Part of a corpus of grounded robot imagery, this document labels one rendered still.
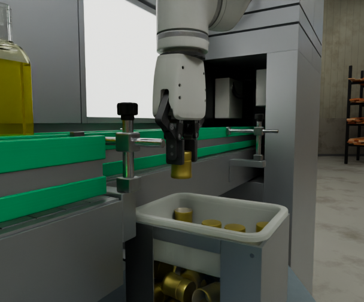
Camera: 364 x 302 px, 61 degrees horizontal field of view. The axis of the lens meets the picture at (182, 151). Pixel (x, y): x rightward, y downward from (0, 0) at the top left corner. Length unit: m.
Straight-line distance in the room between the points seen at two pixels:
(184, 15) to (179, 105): 0.13
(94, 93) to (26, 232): 0.49
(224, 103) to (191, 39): 0.94
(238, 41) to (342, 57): 10.83
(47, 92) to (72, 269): 0.40
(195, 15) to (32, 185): 0.33
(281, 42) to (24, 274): 1.10
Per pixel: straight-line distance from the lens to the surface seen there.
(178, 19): 0.50
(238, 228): 0.52
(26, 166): 0.36
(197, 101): 0.51
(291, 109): 1.20
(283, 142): 1.21
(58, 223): 0.37
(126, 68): 0.88
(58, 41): 0.73
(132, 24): 0.92
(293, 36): 1.24
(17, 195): 0.36
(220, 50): 1.31
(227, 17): 0.56
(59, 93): 0.71
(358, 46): 12.36
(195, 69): 0.51
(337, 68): 11.92
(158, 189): 0.68
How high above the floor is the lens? 1.15
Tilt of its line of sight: 5 degrees down
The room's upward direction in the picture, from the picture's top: straight up
